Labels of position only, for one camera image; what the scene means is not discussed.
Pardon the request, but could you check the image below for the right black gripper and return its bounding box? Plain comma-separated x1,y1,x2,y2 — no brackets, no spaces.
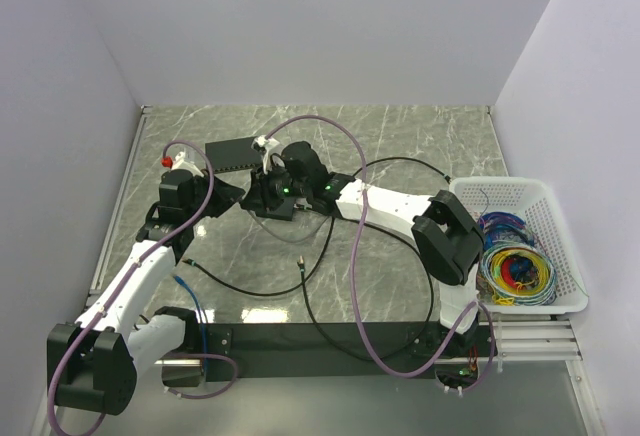
241,161,312,214

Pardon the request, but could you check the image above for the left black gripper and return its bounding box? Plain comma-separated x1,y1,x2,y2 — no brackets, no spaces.
185,167,245,223

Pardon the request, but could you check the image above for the black ethernet cable with plug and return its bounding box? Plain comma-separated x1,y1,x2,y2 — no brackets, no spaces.
294,156,451,363

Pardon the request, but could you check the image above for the black network switch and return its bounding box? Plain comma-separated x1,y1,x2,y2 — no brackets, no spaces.
205,136,262,173
256,200,295,221

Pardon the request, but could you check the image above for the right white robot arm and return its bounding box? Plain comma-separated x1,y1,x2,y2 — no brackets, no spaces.
241,136,485,355

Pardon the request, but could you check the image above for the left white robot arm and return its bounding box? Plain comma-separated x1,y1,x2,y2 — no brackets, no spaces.
47,169,244,415

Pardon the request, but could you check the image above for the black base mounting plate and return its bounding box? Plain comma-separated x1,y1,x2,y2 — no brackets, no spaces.
156,322,491,388

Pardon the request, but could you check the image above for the white plastic basket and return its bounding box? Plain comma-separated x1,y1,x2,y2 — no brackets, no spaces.
450,177,589,315

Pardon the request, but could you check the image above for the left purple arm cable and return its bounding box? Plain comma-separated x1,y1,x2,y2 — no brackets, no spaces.
47,140,240,436

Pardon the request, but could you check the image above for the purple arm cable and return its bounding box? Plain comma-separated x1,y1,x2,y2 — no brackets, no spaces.
264,114,498,397
47,140,240,436

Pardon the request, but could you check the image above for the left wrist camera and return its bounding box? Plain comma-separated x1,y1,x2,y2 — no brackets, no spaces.
161,149,204,177

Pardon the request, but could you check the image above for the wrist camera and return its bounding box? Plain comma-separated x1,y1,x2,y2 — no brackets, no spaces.
251,135,281,174
161,149,204,177

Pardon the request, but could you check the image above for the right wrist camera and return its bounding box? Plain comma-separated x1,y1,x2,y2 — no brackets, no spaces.
251,135,281,174

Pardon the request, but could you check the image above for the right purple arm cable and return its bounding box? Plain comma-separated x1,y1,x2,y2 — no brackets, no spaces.
264,114,498,397

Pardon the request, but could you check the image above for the blue ethernet cable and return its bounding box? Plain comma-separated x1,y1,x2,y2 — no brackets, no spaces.
172,274,209,382

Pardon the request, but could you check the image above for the colourful wire bundle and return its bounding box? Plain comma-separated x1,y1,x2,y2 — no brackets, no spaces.
474,188,559,308

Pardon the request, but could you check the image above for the aluminium rail frame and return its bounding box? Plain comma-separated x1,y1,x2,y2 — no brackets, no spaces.
152,321,580,366

